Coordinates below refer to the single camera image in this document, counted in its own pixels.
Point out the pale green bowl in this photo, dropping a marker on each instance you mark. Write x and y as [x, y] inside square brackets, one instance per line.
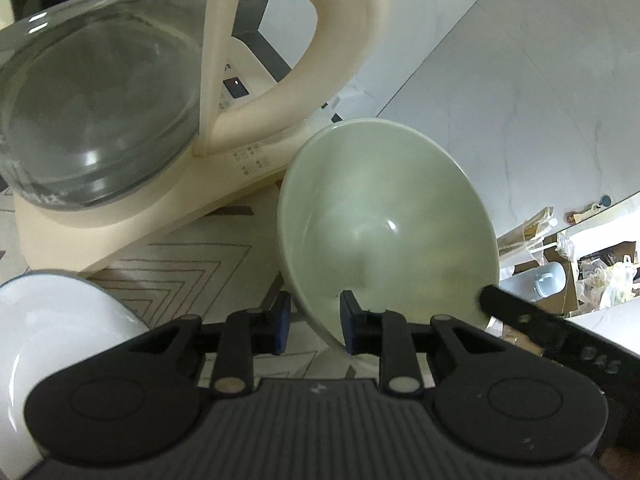
[390, 210]

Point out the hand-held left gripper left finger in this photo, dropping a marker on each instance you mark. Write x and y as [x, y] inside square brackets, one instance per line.
[281, 327]

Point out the cream kettle base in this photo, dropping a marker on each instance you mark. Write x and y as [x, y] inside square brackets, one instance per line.
[150, 220]

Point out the white plastic bag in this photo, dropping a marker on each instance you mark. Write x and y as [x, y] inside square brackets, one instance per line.
[610, 280]

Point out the pale blue plastic container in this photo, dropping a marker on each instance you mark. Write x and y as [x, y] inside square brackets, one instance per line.
[549, 282]

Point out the patterned white tablecloth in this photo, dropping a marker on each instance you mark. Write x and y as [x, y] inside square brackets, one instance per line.
[200, 270]

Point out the white bowl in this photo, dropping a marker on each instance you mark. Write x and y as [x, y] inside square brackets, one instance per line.
[50, 335]

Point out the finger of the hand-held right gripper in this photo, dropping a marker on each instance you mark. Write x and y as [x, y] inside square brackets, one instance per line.
[515, 315]

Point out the cardboard box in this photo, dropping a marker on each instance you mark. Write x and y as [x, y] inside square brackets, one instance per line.
[607, 250]

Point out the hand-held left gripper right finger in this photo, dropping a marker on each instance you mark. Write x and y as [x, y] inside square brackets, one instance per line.
[350, 327]

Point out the beige paper bag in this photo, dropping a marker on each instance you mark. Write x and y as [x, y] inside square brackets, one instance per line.
[525, 232]

